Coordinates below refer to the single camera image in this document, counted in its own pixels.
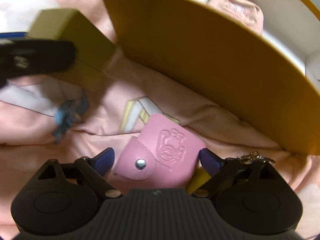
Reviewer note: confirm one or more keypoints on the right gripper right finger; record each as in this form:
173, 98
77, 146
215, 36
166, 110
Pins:
212, 163

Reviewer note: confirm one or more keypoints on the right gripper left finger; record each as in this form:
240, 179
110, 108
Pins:
82, 178

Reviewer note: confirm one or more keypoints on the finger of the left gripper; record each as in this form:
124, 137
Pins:
7, 37

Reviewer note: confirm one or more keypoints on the pink leather snap pouch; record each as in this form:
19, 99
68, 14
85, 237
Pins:
164, 155

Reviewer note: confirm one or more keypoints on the small gold cardboard box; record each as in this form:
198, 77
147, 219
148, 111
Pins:
93, 48

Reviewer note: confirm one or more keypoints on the yellow plush toy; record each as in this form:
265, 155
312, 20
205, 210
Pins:
200, 177

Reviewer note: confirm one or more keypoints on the pink patterned bed duvet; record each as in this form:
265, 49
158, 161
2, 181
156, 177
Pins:
26, 138

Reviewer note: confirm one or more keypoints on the orange cardboard storage box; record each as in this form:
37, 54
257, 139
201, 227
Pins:
224, 62

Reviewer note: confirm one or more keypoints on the pink mini backpack pouch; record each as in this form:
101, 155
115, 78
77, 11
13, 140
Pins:
244, 11

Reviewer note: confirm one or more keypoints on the metal keychain clasp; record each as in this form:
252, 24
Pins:
255, 156

